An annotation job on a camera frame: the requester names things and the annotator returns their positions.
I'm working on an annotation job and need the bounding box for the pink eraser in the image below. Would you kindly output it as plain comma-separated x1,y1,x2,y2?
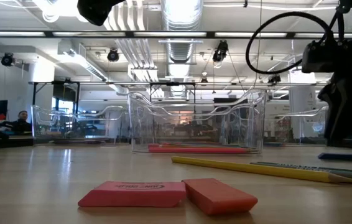
77,180,187,208

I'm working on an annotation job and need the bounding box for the person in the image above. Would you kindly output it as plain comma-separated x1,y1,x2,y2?
0,110,34,136

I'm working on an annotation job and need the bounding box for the clear plastic bin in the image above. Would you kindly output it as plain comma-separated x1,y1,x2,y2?
264,105,329,147
134,101,264,146
127,88,267,156
31,105,130,146

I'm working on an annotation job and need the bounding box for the black background frame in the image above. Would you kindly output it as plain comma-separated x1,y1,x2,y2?
149,82,197,105

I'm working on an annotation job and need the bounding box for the white rectangular duct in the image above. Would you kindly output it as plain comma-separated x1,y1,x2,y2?
57,39,130,96

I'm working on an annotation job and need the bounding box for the silver ventilation duct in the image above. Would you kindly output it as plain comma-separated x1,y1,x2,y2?
160,0,205,65

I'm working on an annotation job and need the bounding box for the red eraser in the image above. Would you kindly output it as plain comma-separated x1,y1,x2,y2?
182,177,259,216

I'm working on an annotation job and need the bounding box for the black stand with monitor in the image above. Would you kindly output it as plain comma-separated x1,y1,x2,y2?
32,80,81,114

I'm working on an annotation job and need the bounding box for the yellow pencil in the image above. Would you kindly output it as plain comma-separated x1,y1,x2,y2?
171,156,352,184

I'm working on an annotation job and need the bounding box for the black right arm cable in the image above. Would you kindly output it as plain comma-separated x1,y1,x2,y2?
246,6,343,75

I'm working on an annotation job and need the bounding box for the black ceiling spotlight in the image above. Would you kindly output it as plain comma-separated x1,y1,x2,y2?
212,40,229,63
267,74,282,85
106,49,120,62
1,52,15,67

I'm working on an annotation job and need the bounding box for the red pen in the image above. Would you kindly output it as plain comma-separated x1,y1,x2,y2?
147,146,251,154

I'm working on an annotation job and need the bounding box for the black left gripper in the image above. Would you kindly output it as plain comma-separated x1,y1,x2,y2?
76,0,127,27

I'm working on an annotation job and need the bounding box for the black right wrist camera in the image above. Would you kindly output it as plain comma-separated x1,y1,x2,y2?
302,39,352,75

